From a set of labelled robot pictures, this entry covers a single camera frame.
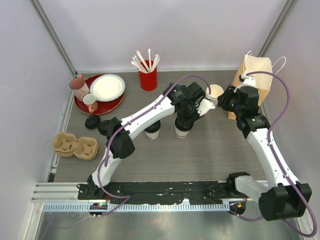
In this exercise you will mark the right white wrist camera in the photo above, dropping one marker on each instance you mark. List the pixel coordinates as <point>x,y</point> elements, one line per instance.
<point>245,81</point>

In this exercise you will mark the brown paper bag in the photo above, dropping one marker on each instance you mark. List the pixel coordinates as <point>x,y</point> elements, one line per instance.
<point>263,81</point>

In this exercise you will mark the red round plate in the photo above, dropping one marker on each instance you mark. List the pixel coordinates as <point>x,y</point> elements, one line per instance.
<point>103,107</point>

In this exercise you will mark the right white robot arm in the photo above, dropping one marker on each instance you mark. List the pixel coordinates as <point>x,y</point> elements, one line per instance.
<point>281,197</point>

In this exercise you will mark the blue leaf-shaped dish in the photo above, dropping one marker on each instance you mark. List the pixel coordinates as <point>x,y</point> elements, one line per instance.
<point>177,88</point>

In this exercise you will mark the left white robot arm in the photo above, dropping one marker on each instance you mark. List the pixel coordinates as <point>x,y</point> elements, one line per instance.
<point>121,133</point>

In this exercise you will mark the pink floral pitcher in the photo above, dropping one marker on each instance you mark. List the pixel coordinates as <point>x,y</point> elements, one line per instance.
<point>79,87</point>

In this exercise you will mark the white paper plate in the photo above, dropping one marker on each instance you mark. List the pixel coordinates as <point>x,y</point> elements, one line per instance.
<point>107,87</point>

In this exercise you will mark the bundle of wrapped straws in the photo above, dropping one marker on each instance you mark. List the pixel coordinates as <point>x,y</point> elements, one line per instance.
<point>145,65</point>

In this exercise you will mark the white paper cup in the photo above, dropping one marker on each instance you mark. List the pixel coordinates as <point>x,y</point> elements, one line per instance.
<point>152,136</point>
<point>182,132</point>

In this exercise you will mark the single black lid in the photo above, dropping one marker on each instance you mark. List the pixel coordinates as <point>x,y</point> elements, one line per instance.
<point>92,122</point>

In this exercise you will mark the stack of black lids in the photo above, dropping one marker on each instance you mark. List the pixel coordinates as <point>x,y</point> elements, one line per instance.
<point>103,127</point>

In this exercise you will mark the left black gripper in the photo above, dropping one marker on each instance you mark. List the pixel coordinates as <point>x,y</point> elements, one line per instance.
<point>196,114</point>

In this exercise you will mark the beige pulp cup carrier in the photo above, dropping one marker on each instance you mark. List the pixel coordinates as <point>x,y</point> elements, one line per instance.
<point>67,145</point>

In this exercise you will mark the red cylindrical straw holder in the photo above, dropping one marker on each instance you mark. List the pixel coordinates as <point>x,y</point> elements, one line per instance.
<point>148,81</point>

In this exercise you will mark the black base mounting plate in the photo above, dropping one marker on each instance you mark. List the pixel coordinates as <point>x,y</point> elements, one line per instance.
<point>161,193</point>

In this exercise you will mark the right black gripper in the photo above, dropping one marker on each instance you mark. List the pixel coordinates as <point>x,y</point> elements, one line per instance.
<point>223,99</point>

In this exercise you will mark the small pink-handled mug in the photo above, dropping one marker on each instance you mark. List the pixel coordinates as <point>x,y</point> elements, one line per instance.
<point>91,102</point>

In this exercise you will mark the stack of paper cups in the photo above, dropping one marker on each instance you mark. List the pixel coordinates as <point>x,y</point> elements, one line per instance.
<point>213,92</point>

